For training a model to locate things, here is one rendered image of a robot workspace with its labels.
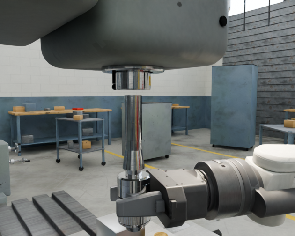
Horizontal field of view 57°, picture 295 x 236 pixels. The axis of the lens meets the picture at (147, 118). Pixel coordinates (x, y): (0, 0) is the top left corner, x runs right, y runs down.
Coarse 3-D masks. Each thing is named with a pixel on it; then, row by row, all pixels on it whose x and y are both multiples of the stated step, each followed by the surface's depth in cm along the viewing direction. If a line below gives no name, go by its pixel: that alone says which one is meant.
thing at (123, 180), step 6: (120, 174) 38; (144, 174) 38; (120, 180) 37; (126, 180) 36; (132, 180) 36; (138, 180) 36; (144, 180) 37; (126, 186) 36; (132, 186) 36; (138, 186) 36
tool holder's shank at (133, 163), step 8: (128, 96) 36; (136, 96) 36; (128, 104) 36; (136, 104) 36; (128, 112) 37; (136, 112) 37; (128, 120) 37; (136, 120) 37; (128, 128) 37; (136, 128) 37; (128, 136) 37; (136, 136) 37; (128, 144) 37; (136, 144) 37; (128, 152) 37; (136, 152) 37; (128, 160) 37; (136, 160) 37; (128, 168) 37; (136, 168) 37; (144, 168) 38; (136, 176) 37
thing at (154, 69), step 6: (102, 66) 35; (108, 66) 34; (114, 66) 33; (120, 66) 33; (126, 66) 33; (132, 66) 33; (138, 66) 33; (144, 66) 33; (150, 66) 34; (156, 66) 34; (162, 66) 35; (108, 72) 37; (114, 72) 38; (156, 72) 37; (162, 72) 37
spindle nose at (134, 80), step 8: (120, 72) 35; (128, 72) 35; (136, 72) 35; (144, 72) 35; (120, 80) 35; (128, 80) 35; (136, 80) 35; (144, 80) 35; (120, 88) 36; (128, 88) 35; (136, 88) 35; (144, 88) 36
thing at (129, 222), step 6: (120, 186) 37; (144, 186) 37; (120, 192) 37; (126, 192) 36; (132, 192) 36; (138, 192) 36; (144, 192) 37; (120, 198) 37; (120, 222) 38; (126, 222) 37; (132, 222) 37; (138, 222) 37; (144, 222) 37
